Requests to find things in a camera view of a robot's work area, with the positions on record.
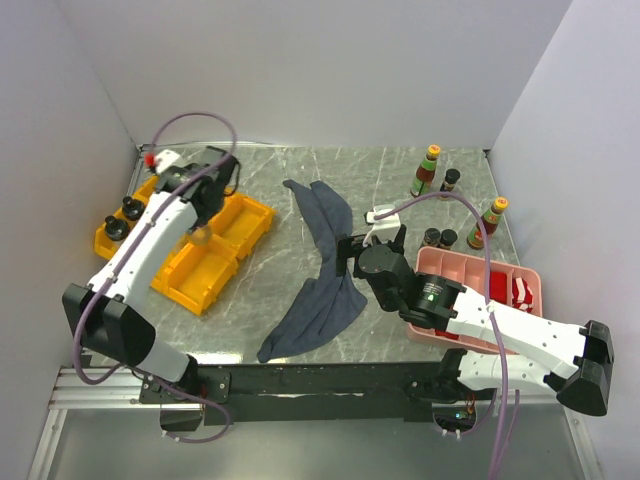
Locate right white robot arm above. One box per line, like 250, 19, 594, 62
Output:
336, 233, 614, 417

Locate red white packet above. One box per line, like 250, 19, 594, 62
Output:
512, 277, 535, 313

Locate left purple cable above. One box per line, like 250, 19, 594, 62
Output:
72, 112, 239, 445

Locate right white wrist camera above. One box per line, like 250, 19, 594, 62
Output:
363, 204, 402, 247

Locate pink lid spice shaker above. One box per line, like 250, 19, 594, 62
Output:
189, 225, 212, 246

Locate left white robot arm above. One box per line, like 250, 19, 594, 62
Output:
62, 147, 239, 402

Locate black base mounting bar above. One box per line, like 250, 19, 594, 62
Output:
138, 347, 481, 434

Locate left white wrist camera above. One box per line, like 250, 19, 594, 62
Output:
144, 149, 182, 175

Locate yellow compartment bin tray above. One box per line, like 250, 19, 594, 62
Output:
94, 172, 278, 317

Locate red packet in tray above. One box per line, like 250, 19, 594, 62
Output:
489, 270, 512, 305

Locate green label sauce bottle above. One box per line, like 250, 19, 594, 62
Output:
410, 144, 441, 197

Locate dark blue cloth towel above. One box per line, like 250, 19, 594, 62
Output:
256, 179, 367, 363

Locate black cap salt grinder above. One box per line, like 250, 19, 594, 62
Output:
121, 196, 146, 223

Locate red label sauce bottle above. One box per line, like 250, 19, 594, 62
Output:
466, 197, 509, 250

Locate pink compartment tray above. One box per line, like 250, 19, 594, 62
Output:
406, 247, 543, 354

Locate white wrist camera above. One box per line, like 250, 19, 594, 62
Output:
363, 204, 402, 247
144, 149, 182, 175

